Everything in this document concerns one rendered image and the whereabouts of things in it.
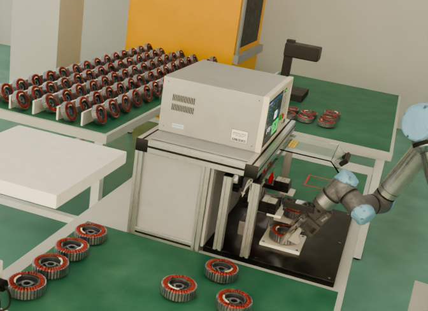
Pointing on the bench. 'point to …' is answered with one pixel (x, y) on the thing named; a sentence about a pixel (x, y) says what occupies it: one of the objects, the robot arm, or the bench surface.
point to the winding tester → (222, 104)
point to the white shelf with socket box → (50, 169)
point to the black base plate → (326, 264)
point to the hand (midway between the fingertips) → (283, 236)
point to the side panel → (168, 200)
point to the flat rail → (272, 166)
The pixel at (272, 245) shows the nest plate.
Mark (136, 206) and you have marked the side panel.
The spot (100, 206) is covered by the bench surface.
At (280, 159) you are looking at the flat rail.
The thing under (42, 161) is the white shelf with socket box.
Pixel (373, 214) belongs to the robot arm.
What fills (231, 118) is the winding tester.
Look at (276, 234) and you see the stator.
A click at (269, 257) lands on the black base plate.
